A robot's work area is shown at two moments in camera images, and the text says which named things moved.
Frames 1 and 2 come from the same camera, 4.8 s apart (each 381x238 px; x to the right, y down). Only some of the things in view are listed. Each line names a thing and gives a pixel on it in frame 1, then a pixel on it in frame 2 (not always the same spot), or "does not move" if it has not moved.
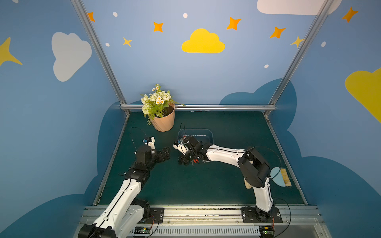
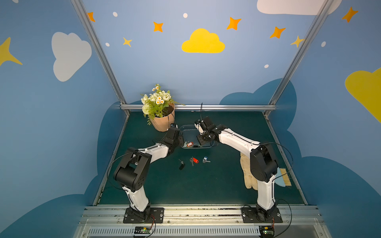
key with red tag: [196, 160] does not move
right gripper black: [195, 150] to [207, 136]
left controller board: [142, 230] does not move
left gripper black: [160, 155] to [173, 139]
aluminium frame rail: [209, 106] does not move
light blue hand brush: [280, 176] does not move
